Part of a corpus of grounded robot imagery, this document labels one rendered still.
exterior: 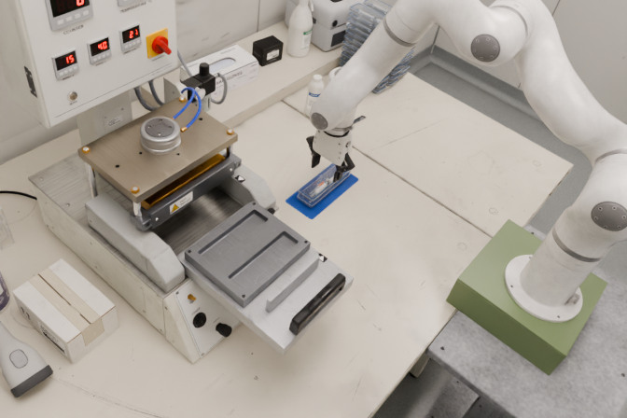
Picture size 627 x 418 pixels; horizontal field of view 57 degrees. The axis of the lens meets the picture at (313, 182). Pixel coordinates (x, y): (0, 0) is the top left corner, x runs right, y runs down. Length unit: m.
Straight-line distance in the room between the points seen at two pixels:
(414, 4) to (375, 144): 0.73
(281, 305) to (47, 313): 0.49
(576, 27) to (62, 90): 2.74
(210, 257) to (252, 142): 0.67
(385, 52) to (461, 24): 0.21
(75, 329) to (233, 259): 0.35
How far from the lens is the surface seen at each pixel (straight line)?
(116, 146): 1.23
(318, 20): 2.11
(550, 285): 1.42
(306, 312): 1.09
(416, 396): 2.22
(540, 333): 1.44
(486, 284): 1.46
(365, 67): 1.31
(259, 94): 1.89
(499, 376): 1.45
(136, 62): 1.27
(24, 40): 1.11
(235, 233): 1.23
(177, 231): 1.29
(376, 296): 1.46
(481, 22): 1.10
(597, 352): 1.61
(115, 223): 1.23
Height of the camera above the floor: 1.93
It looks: 45 degrees down
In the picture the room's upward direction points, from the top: 11 degrees clockwise
